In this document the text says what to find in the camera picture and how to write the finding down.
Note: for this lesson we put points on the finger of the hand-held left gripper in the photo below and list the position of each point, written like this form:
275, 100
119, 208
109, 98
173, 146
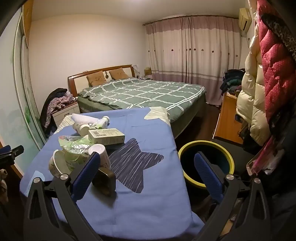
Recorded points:
14, 151

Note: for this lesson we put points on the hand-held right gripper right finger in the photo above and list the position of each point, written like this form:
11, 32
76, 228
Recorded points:
205, 173

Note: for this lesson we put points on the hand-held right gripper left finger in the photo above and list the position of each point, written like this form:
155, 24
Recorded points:
86, 176

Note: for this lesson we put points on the black tin case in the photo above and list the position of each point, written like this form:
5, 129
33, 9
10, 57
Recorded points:
105, 183

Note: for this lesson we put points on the yellow-rimmed dark trash bin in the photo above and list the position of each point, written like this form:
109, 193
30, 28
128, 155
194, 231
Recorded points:
215, 150

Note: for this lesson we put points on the white printed paper cup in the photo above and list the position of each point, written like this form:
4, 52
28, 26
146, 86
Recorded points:
104, 155

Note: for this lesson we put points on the white paper bowl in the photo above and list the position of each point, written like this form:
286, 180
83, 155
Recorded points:
59, 164

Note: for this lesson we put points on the green clear plastic bag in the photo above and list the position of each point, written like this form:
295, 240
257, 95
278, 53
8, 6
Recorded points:
74, 143

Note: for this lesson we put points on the white cardboard box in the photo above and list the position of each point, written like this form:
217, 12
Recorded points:
108, 136

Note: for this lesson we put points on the small white pill bottle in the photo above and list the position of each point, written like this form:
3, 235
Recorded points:
79, 129

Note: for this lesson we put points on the white bottle with green label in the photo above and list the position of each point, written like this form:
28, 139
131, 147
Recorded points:
101, 121

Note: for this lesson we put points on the white towel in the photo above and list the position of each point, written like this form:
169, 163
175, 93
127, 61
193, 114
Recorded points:
81, 118

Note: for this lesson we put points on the wardrobe sliding door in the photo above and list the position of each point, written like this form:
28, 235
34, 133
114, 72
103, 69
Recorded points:
13, 92

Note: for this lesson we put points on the pink plastic bag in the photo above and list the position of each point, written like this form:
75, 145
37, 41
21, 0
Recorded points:
263, 157

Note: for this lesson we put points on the white nightstand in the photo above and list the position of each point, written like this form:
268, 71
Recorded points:
64, 113

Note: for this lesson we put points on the blue star blanket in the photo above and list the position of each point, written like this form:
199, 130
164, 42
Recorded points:
148, 204

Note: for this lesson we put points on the cream puffer jacket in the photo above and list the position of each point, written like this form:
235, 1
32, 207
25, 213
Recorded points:
252, 92

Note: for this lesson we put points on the wooden headboard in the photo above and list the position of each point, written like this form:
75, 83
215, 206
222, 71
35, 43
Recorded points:
78, 82

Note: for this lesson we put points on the heap of folded clothes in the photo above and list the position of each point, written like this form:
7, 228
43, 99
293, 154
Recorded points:
231, 80

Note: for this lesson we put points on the brown pillow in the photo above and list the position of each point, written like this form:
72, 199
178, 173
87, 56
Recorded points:
96, 78
119, 73

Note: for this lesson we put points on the bed with green plaid duvet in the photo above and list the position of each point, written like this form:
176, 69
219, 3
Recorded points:
138, 92

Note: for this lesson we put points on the yellow tissue box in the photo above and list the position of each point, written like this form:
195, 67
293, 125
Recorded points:
148, 71

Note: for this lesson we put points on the pink and white curtain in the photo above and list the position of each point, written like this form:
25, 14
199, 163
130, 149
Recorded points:
185, 58

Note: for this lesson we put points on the red puffer jacket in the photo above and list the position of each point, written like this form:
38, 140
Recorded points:
275, 69

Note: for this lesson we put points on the wooden overhead cabinet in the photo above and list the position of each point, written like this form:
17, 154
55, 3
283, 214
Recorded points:
27, 23

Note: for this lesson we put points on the wall air conditioner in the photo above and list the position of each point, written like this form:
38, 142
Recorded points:
245, 18

